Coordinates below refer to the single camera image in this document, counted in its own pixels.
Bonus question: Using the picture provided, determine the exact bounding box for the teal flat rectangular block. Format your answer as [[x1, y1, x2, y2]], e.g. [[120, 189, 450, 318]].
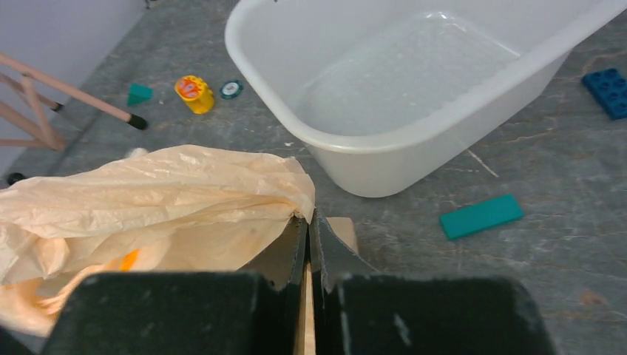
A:
[[439, 195, 524, 240]]

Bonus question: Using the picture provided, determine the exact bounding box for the cream banana print plastic bag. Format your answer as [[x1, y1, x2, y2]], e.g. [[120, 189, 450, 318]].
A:
[[1, 145, 315, 337]]

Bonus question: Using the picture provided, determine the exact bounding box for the white plastic basin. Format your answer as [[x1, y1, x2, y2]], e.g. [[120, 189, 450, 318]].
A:
[[225, 1, 626, 197]]

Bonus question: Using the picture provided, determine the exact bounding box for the yellow orange toy cylinder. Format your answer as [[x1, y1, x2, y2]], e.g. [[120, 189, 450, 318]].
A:
[[174, 75, 215, 115]]

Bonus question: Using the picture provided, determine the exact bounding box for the blue lego brick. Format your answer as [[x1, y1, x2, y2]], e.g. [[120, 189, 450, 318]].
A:
[[581, 68, 627, 121]]

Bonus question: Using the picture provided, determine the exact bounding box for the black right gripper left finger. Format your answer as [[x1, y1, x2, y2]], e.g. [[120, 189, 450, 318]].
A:
[[43, 219, 308, 354]]

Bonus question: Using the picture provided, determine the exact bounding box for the green white poker chip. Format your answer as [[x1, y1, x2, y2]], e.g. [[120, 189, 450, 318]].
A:
[[220, 80, 243, 100]]

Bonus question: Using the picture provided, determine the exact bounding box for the pink tripod easel stand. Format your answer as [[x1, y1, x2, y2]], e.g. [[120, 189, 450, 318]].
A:
[[0, 53, 149, 152]]

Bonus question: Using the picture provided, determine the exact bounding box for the teal wedge block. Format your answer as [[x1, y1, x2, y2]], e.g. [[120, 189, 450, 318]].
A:
[[126, 83, 153, 106]]

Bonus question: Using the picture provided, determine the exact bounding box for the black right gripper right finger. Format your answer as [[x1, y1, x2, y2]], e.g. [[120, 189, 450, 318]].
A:
[[308, 212, 555, 354]]

